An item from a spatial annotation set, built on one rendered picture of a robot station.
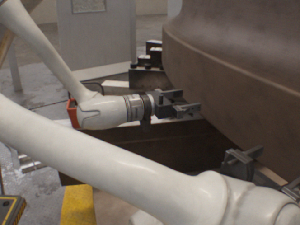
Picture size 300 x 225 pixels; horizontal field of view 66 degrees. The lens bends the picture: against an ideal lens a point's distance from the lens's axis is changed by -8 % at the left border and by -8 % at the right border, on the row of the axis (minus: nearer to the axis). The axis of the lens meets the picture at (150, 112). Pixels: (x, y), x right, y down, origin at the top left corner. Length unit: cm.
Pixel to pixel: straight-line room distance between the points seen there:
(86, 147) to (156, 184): 9
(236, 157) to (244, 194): 20
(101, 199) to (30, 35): 96
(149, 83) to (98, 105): 158
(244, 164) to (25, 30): 71
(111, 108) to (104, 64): 369
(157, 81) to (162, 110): 151
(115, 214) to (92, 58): 332
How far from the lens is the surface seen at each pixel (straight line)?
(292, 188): 58
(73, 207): 188
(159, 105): 80
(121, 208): 140
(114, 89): 256
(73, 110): 130
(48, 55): 87
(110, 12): 438
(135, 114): 81
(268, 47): 91
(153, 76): 230
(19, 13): 87
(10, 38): 115
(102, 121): 78
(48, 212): 190
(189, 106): 84
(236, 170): 50
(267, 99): 77
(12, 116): 38
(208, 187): 29
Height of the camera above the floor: 134
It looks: 26 degrees down
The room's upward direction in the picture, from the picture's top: straight up
